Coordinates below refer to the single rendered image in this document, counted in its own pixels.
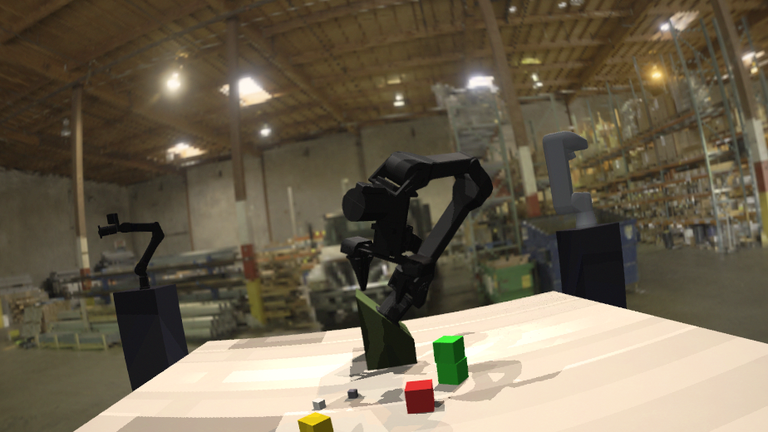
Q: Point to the green block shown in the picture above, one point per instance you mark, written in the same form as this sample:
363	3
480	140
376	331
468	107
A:
449	349
452	374

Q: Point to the red block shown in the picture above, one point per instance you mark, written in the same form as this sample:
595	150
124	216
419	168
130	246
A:
419	396

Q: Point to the yellow cube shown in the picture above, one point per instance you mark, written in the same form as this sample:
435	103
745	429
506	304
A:
315	422

